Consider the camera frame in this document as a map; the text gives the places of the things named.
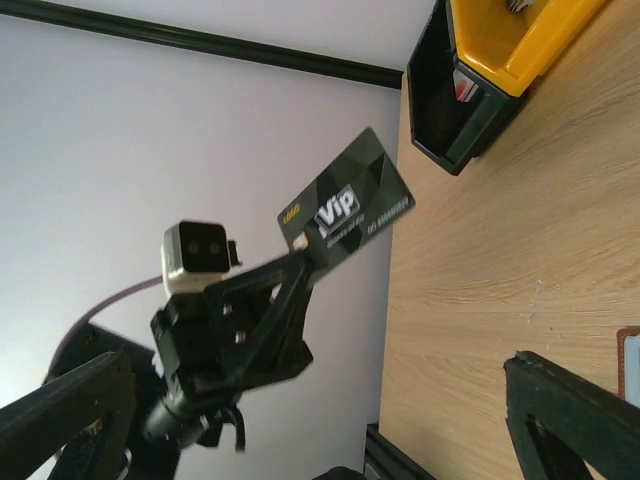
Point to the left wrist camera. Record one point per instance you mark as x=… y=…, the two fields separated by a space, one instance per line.
x=195 y=255

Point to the black VIP logo card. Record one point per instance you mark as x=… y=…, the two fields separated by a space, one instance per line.
x=353 y=200

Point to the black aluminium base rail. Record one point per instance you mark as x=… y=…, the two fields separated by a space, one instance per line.
x=384 y=461

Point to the left black bin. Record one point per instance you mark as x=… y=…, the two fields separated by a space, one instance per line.
x=449 y=132

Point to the red white card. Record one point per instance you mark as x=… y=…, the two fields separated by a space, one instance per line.
x=465 y=89

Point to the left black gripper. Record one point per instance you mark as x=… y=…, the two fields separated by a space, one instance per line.
x=242 y=334

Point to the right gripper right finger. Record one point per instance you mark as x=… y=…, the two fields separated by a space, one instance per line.
x=563 y=426

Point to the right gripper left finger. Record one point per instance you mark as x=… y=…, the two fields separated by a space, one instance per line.
x=86 y=413

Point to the brown leather card holder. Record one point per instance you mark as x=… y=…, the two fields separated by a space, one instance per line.
x=627 y=341

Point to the yellow middle bin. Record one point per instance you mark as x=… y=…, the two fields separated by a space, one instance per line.
x=512 y=43

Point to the black enclosure frame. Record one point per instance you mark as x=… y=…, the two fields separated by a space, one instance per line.
x=192 y=40

